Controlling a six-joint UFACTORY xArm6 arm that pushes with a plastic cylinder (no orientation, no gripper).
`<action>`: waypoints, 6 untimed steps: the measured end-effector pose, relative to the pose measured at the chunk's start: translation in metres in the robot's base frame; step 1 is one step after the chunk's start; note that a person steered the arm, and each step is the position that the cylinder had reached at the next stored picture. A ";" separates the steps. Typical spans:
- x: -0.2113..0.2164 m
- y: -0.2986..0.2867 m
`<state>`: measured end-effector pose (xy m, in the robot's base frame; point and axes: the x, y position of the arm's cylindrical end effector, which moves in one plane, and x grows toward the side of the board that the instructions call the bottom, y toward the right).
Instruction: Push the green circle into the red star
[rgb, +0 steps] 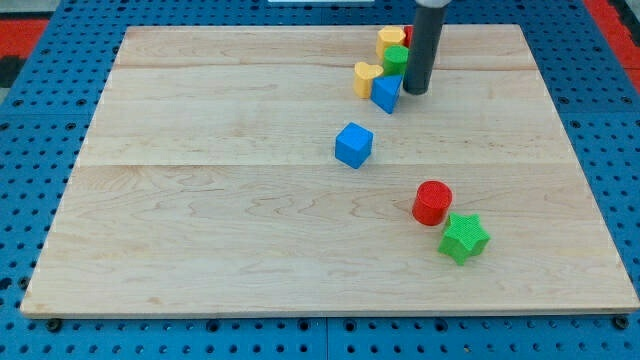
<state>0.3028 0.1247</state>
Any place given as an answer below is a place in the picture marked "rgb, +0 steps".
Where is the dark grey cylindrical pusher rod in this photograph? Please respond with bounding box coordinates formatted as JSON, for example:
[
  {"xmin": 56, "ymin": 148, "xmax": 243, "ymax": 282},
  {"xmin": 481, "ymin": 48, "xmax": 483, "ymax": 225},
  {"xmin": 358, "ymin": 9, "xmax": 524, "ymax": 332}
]
[{"xmin": 403, "ymin": 0, "xmax": 450, "ymax": 95}]

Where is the green cylinder block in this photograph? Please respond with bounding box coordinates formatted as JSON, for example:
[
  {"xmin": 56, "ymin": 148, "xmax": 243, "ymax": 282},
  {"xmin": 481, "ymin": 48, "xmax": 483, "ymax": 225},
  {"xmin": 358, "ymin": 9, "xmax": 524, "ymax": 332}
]
[{"xmin": 383, "ymin": 45, "xmax": 409, "ymax": 76}]

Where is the red star block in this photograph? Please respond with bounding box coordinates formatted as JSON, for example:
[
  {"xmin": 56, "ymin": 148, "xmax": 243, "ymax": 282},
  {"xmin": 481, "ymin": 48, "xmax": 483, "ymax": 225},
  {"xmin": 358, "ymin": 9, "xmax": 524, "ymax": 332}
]
[{"xmin": 403, "ymin": 25, "xmax": 414, "ymax": 48}]

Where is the green star block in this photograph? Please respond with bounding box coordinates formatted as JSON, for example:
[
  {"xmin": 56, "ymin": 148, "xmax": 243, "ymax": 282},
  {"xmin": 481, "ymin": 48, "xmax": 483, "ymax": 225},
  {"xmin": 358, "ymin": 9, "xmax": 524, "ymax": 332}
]
[{"xmin": 438, "ymin": 213, "xmax": 491, "ymax": 266}]

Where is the yellow hexagon block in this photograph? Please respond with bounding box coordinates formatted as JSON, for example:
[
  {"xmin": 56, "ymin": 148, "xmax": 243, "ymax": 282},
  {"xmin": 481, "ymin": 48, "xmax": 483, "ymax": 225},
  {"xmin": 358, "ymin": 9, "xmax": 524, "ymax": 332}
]
[{"xmin": 375, "ymin": 26, "xmax": 406, "ymax": 60}]

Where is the blue triangle block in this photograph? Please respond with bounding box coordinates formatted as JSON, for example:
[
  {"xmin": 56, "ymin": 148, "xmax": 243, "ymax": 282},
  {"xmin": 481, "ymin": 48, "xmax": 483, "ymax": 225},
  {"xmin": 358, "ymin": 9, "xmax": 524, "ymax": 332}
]
[{"xmin": 370, "ymin": 75, "xmax": 403, "ymax": 114}]

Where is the yellow heart block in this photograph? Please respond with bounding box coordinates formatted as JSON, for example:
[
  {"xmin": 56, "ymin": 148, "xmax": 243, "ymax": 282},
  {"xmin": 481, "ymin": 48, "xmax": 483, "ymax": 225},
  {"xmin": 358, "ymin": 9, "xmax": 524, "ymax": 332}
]
[{"xmin": 352, "ymin": 62, "xmax": 384, "ymax": 99}]

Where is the blue cube block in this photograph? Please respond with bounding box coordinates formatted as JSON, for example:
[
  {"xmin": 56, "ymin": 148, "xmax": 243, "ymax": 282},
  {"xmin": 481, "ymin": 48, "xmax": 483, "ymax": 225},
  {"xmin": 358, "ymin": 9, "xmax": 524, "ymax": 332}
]
[{"xmin": 334, "ymin": 122, "xmax": 374, "ymax": 169}]

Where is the red cylinder block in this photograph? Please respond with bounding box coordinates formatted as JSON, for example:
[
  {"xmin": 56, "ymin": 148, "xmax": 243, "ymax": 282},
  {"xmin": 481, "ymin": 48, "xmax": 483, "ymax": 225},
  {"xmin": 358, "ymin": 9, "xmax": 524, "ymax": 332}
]
[{"xmin": 412, "ymin": 180, "xmax": 453, "ymax": 226}]

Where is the light wooden board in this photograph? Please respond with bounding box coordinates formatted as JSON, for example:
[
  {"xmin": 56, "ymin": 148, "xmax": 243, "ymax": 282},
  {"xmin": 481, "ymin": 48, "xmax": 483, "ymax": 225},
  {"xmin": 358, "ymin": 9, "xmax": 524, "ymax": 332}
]
[{"xmin": 21, "ymin": 25, "xmax": 639, "ymax": 319}]

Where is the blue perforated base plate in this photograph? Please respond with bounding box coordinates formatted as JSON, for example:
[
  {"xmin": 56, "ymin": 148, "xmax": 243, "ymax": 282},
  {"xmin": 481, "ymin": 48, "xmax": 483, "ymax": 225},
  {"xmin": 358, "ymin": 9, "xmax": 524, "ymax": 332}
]
[{"xmin": 1, "ymin": 1, "xmax": 639, "ymax": 359}]

